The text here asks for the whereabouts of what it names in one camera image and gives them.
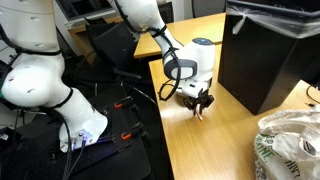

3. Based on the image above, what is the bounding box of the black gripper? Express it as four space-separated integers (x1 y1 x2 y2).
182 88 215 117

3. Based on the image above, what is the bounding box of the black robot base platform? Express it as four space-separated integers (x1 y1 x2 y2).
0 89 153 180

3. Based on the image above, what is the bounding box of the black orange bar clamp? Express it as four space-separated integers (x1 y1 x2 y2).
120 121 144 141
113 95 134 110

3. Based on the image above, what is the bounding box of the black trash bin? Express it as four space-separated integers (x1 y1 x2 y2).
217 0 320 116

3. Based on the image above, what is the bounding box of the light wooden table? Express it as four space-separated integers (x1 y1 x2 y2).
133 12 227 60

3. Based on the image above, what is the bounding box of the white printed tote bag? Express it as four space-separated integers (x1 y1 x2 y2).
254 105 320 180

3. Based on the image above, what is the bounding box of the clear plastic bin liner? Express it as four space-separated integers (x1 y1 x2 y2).
225 2 320 40

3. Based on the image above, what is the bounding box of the dark framed window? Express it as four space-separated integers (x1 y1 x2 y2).
55 0 118 22

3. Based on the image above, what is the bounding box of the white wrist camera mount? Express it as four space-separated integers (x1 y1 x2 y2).
175 79 212 99

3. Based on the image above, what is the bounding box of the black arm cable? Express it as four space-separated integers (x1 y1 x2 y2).
113 0 183 103

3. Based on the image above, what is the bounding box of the thin black table cable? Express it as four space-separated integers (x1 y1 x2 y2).
305 84 320 108

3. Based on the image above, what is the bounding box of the black base cable bundle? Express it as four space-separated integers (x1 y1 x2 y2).
49 108 88 180

